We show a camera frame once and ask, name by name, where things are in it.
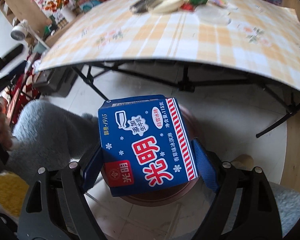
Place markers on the red white checkered cloth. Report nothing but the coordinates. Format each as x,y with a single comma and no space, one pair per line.
27,86

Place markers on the blue ice cream box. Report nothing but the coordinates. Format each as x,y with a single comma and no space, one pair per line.
145,142

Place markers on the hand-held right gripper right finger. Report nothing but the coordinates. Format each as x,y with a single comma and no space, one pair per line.
202,162

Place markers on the black plastic case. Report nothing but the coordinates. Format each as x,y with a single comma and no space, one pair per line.
57,85

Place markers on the dark red plastic basin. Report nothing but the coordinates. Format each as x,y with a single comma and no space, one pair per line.
160,198

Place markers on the wooden sideboard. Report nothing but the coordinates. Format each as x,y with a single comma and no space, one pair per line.
57,33

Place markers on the yellow fluffy cushion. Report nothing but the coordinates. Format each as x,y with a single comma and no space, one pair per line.
7,192

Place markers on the black folding table frame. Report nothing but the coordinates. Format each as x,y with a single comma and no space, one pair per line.
187,85

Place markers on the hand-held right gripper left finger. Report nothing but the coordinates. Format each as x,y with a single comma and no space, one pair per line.
92,172

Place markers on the white ribbed vase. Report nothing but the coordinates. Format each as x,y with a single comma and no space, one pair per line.
68,14

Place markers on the clear floral blister package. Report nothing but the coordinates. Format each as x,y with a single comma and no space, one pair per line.
212,15

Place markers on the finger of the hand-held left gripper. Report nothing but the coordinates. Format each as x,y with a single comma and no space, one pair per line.
13,52

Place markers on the grey fleece pants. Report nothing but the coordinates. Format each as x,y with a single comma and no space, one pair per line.
47,135

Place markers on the black and white small packet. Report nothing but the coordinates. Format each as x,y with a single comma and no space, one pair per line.
142,3

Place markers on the white round packet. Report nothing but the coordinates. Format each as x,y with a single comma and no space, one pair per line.
168,3

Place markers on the white desk fan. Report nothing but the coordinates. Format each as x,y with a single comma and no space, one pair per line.
17,33

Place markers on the person's left hand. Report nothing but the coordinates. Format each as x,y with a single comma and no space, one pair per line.
5,130

